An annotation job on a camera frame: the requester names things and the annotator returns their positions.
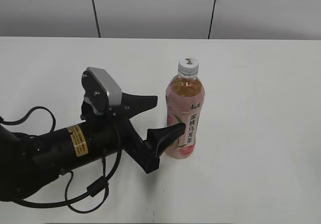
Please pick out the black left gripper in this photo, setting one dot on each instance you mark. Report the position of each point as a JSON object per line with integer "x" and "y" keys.
{"x": 115, "y": 129}

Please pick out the pink oolong tea bottle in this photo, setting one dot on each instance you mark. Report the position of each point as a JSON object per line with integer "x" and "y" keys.
{"x": 185, "y": 96}

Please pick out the white bottle cap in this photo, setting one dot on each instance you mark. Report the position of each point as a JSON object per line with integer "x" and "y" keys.
{"x": 188, "y": 66}

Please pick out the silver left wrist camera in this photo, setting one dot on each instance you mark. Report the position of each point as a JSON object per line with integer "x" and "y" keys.
{"x": 101, "y": 90}

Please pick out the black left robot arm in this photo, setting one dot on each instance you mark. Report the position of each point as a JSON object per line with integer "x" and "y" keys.
{"x": 28, "y": 163}

